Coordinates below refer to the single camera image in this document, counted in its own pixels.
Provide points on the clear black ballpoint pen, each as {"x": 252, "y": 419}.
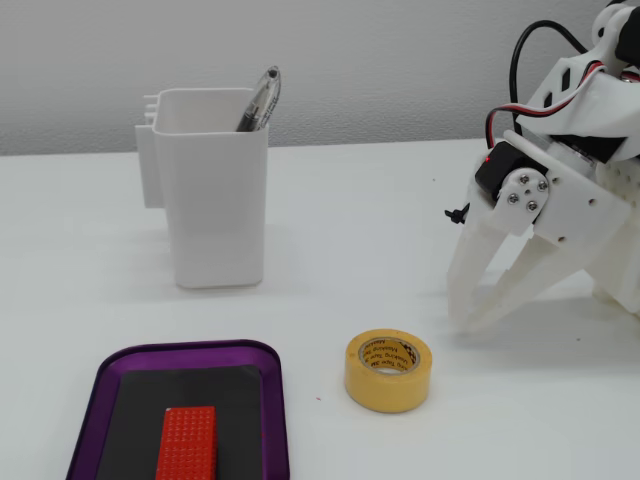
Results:
{"x": 260, "y": 102}

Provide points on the black zip tie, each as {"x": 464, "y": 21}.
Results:
{"x": 454, "y": 215}

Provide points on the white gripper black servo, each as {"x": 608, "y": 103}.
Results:
{"x": 575, "y": 200}

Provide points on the purple metal tray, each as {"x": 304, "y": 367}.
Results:
{"x": 274, "y": 425}

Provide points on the yellow masking tape roll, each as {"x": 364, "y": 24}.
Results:
{"x": 385, "y": 396}

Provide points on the white plastic box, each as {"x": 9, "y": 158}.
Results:
{"x": 215, "y": 200}

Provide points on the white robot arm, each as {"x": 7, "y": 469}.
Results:
{"x": 600, "y": 100}

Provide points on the black mat inside tray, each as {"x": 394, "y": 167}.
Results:
{"x": 135, "y": 425}

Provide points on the red studded block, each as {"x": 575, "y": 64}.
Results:
{"x": 187, "y": 445}

